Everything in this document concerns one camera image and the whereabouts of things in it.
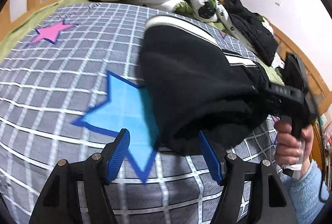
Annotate black pants with white stripe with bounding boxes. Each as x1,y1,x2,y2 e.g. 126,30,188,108
139,15,270,156

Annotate right hand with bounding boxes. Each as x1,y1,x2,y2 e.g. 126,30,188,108
274,121,314,175

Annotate black clothes pile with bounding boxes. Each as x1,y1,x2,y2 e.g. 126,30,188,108
223,0,278,66

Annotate grey checked star bedsheet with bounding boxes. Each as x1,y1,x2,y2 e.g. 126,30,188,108
0,2,286,224

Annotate light blue fleece sleeve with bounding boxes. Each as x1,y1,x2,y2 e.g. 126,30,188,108
281,160,324,223

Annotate green blanket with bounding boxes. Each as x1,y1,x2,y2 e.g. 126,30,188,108
1,0,284,85

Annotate wooden bed frame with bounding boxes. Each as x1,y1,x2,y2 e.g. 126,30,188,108
1,0,331,114

